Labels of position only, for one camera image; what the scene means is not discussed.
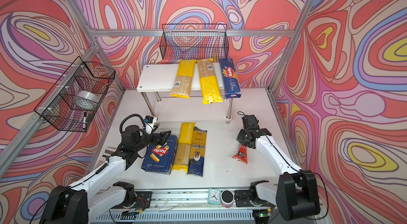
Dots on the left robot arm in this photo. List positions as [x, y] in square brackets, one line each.
[81, 202]

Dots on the black wire basket back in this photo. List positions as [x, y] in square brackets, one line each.
[194, 41]

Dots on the dark blue spaghetti bag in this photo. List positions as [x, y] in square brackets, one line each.
[197, 152]

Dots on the black wire basket left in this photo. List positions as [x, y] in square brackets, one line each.
[84, 85]

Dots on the blue Barilla rigatoni box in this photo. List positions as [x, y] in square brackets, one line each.
[160, 157]

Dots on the clear yellow-top spaghetti bag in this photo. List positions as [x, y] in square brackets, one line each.
[183, 81]

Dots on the white two-tier shelf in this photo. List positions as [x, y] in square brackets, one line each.
[155, 85]

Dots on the black wire basket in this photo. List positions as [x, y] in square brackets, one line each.
[194, 41]
[84, 85]

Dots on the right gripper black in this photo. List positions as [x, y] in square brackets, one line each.
[240, 137]

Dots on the teal alarm clock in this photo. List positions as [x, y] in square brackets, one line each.
[214, 196]

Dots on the silver tape roll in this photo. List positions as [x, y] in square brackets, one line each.
[85, 100]

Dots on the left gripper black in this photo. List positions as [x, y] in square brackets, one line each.
[160, 141]

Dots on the blue Barilla spaghetti box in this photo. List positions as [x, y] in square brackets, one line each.
[230, 79]

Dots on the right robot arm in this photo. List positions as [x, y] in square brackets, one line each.
[296, 193]

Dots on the red noodle bag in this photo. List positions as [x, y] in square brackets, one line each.
[241, 154]

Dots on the pink round speaker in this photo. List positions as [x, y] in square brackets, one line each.
[227, 198]

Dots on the yellow Pastatime spaghetti bag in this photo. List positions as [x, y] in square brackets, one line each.
[181, 161]

